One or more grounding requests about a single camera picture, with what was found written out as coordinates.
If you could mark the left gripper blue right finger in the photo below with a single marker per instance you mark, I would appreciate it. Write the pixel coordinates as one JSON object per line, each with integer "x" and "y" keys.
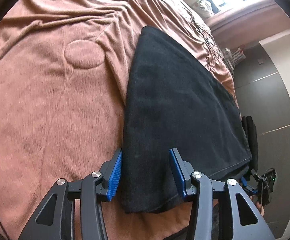
{"x": 180, "y": 174}

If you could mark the person's right hand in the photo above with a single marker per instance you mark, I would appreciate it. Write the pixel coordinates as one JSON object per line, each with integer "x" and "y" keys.
{"x": 260, "y": 208}

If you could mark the rust orange bed blanket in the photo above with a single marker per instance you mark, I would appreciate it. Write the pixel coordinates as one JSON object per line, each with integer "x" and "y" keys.
{"x": 64, "y": 67}

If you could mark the cream bedside nightstand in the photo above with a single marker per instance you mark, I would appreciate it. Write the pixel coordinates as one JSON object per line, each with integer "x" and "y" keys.
{"x": 232, "y": 58}

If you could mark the black pants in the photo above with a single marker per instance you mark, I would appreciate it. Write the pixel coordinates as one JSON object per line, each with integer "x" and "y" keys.
{"x": 174, "y": 102}

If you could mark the beige duvet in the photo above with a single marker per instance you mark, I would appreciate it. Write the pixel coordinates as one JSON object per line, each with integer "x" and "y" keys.
{"x": 185, "y": 10}

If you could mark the stack of folded black clothes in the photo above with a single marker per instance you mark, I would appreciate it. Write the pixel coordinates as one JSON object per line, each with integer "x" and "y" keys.
{"x": 251, "y": 135}

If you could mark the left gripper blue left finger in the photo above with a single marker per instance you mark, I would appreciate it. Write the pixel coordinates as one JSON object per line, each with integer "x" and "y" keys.
{"x": 113, "y": 174}

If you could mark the right pink curtain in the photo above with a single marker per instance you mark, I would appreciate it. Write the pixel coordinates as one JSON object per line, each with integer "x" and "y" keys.
{"x": 247, "y": 22}

